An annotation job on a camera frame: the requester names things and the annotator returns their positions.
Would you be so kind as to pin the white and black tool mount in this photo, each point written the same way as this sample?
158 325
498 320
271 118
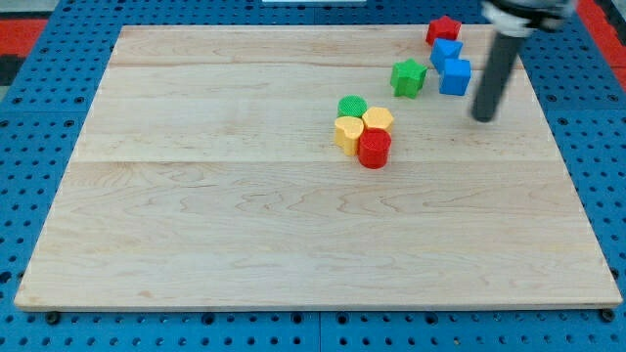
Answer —
520 18

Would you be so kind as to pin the green cylinder block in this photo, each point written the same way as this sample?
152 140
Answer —
351 105

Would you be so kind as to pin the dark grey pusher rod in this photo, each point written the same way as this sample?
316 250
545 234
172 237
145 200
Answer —
495 77

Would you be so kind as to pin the red star block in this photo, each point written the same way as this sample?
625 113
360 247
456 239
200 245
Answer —
442 28

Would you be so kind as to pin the yellow heart block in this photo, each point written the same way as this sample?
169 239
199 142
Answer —
348 130

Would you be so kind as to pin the light wooden board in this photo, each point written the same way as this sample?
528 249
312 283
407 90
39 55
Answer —
205 177

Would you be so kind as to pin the green star block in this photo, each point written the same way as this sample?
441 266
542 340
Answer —
407 78

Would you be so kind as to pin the blue cube block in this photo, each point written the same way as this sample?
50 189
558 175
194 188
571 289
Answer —
455 77

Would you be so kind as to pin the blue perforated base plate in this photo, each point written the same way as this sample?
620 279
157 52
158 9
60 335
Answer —
60 69

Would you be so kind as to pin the red cylinder block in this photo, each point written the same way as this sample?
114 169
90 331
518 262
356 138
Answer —
373 150

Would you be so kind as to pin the blue pentagon block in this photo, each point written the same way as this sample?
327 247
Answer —
443 49

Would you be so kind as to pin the yellow hexagon block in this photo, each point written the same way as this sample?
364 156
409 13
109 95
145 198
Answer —
378 118

